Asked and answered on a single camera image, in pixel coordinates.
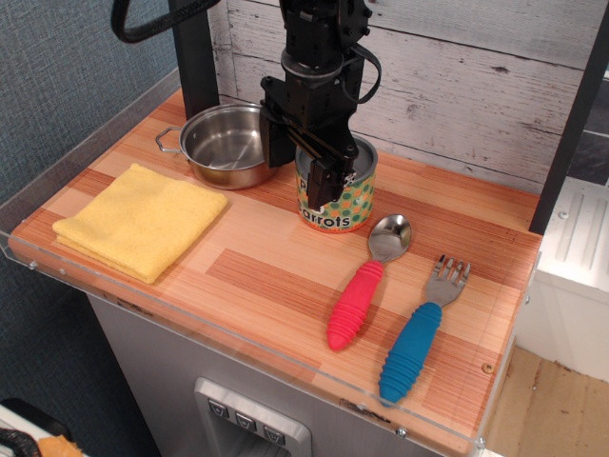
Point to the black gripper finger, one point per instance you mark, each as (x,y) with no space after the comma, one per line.
(328,177)
(278,148)

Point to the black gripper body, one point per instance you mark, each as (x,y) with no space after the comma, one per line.
(317,112)

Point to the peas and carrots can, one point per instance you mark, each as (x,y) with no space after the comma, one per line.
(354,207)

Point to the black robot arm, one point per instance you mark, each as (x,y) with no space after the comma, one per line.
(322,41)

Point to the stainless steel pot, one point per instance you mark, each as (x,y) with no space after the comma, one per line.
(223,146)

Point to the folded yellow cloth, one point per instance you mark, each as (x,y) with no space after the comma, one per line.
(141,223)

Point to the grey dispenser button panel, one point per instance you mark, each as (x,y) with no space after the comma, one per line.
(238,426)

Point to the white toy cabinet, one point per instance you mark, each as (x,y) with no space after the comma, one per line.
(564,315)

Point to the clear acrylic edge guard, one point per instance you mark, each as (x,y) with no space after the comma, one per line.
(247,305)

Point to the orange object bottom left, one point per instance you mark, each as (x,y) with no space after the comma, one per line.
(58,446)

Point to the red handled spoon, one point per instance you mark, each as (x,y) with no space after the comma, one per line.
(387,241)

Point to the black left frame post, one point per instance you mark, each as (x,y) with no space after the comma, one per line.
(195,59)

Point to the black frame post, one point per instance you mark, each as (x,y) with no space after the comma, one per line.
(573,129)
(195,59)

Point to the blue handled fork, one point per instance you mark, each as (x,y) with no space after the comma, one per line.
(405,360)

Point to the black right frame post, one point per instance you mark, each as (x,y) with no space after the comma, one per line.
(573,129)

